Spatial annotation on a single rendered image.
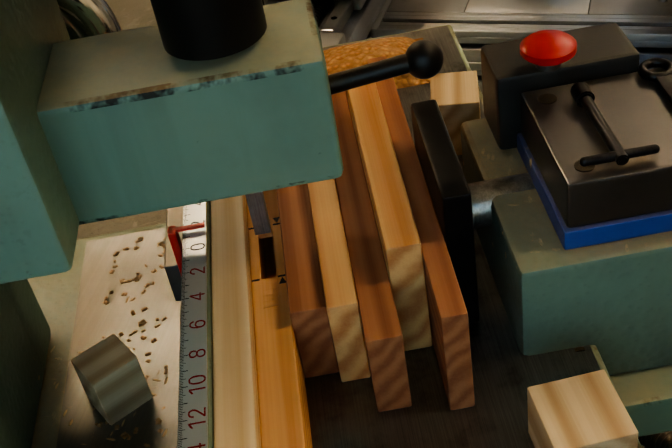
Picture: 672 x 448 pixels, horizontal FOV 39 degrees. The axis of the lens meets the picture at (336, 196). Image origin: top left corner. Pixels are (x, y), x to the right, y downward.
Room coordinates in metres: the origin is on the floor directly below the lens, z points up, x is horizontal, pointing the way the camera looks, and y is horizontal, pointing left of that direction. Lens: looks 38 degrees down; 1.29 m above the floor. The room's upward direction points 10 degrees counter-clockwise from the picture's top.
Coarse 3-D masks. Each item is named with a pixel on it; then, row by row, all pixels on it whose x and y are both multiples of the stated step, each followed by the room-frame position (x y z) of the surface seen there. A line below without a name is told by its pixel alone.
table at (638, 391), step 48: (480, 96) 0.59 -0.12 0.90; (480, 288) 0.39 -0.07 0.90; (480, 336) 0.36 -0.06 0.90; (336, 384) 0.34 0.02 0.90; (432, 384) 0.33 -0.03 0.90; (480, 384) 0.32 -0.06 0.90; (528, 384) 0.32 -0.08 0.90; (624, 384) 0.33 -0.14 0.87; (336, 432) 0.31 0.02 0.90; (384, 432) 0.30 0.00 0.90; (432, 432) 0.30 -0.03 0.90; (480, 432) 0.29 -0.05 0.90
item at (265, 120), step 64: (64, 64) 0.43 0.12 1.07; (128, 64) 0.42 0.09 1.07; (192, 64) 0.40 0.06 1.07; (256, 64) 0.39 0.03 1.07; (320, 64) 0.39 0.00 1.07; (64, 128) 0.39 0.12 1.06; (128, 128) 0.39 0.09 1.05; (192, 128) 0.39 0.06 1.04; (256, 128) 0.39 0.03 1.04; (320, 128) 0.39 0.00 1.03; (128, 192) 0.39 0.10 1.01; (192, 192) 0.39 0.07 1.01; (256, 192) 0.39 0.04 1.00
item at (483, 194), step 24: (432, 120) 0.43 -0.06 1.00; (432, 144) 0.41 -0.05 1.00; (432, 168) 0.39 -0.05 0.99; (456, 168) 0.38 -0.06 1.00; (432, 192) 0.39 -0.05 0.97; (456, 192) 0.36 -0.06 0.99; (480, 192) 0.40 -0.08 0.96; (504, 192) 0.40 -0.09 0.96; (456, 216) 0.36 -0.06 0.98; (480, 216) 0.39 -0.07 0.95; (456, 240) 0.36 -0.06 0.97; (456, 264) 0.36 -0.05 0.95
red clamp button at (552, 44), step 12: (528, 36) 0.45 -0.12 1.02; (540, 36) 0.45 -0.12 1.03; (552, 36) 0.44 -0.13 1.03; (564, 36) 0.44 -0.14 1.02; (528, 48) 0.44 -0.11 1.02; (540, 48) 0.44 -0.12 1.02; (552, 48) 0.43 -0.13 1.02; (564, 48) 0.43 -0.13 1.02; (576, 48) 0.44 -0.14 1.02; (528, 60) 0.43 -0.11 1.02; (540, 60) 0.43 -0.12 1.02; (552, 60) 0.43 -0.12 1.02; (564, 60) 0.43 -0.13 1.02
